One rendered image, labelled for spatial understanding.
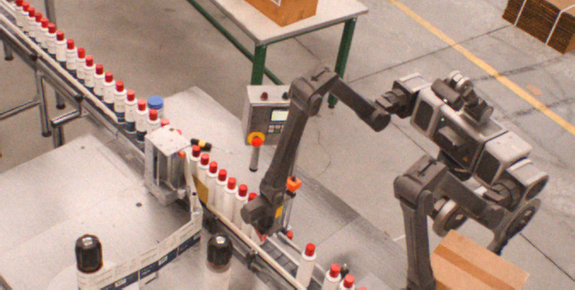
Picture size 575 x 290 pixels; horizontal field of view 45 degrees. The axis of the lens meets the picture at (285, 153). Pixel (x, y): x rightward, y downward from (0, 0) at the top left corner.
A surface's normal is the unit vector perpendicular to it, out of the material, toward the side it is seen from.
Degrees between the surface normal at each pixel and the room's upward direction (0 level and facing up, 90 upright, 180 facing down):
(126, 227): 0
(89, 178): 0
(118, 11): 0
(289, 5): 90
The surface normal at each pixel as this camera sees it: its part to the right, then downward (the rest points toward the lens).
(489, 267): 0.13, -0.73
